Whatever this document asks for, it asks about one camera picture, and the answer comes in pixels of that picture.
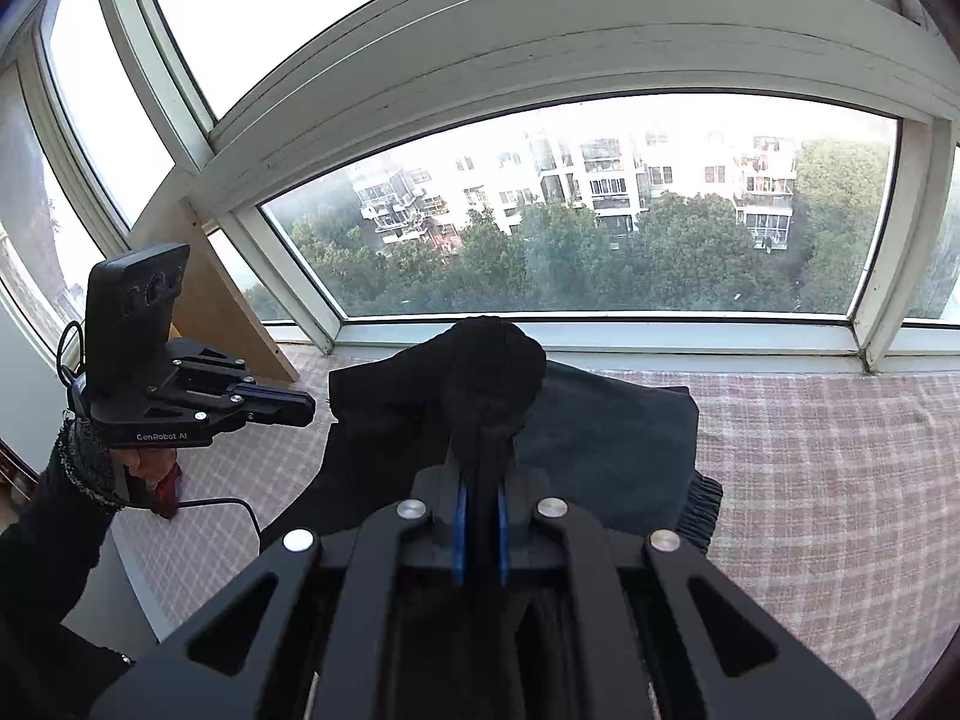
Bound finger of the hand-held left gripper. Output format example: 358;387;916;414
148;384;317;437
166;340;251;389

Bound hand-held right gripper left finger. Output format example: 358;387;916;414
90;465;470;720

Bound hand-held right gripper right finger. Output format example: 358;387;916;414
495;465;875;720

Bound black yellow-striped sport pants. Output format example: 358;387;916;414
277;315;725;556

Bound person's left forearm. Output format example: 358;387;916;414
0;420;136;720

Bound person's left hand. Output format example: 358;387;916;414
112;446;177;500

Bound large light wooden board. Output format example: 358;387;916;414
131;165;301;385

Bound green trees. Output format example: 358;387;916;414
247;139;960;320

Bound apartment buildings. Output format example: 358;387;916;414
349;120;800;252

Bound black cable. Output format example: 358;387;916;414
56;321;263;541

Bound white window frame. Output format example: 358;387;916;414
0;0;960;376

